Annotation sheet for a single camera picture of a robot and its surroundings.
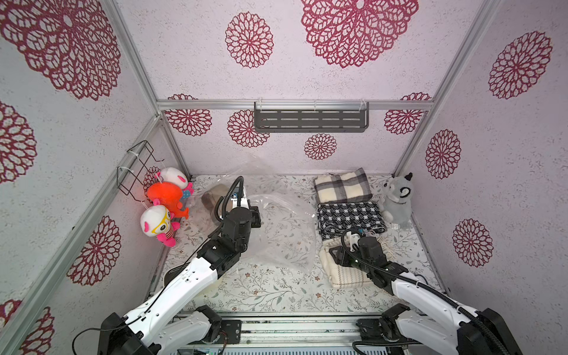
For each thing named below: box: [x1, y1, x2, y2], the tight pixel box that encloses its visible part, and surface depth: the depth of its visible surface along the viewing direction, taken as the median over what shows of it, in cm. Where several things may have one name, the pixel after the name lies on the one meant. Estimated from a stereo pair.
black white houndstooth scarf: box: [316, 201, 388, 240], surface depth 99 cm
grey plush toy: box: [378, 172, 414, 228], surface depth 97 cm
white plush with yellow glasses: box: [139, 198, 182, 248], surface depth 83 cm
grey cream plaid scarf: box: [313, 167, 373, 204], surface depth 110 cm
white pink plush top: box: [156, 166, 194, 193], surface depth 96 cm
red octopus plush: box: [147, 181, 190, 219], surface depth 92 cm
